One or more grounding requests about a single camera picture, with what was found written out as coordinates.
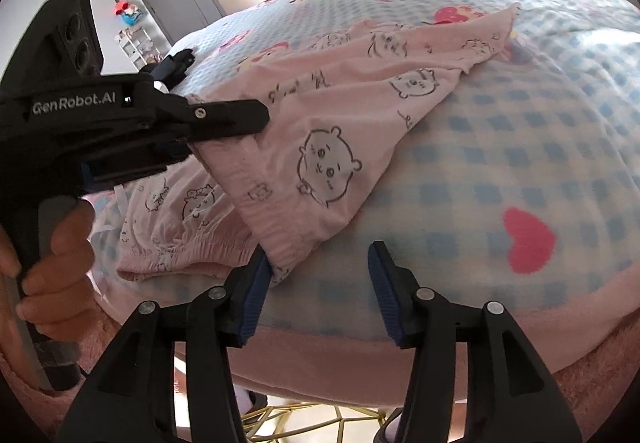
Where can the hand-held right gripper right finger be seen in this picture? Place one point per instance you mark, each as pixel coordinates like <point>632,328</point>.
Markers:
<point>385,288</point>

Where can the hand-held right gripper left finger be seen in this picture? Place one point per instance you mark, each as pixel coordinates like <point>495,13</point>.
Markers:
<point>255,298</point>

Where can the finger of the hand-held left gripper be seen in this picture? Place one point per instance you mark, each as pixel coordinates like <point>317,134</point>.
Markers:
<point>225,118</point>
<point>130,168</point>

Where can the pink printed pajama pants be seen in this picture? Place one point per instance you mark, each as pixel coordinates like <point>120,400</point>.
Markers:
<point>340,98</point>

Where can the person's left hand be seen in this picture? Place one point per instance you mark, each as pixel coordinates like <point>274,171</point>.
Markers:
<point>65,283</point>

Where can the person's left foot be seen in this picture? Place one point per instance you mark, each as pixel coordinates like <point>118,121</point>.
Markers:
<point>247,398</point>

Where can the person's foot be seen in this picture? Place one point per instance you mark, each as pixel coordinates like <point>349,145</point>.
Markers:
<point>247,398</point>
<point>390,428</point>

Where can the red and blue plush toy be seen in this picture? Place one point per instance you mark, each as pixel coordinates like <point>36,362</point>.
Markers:
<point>127,12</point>

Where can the person's right foot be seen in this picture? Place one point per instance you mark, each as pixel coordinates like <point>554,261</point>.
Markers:
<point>390,428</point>

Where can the blue checked printed blanket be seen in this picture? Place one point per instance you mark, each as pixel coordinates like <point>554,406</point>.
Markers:
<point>500,148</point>

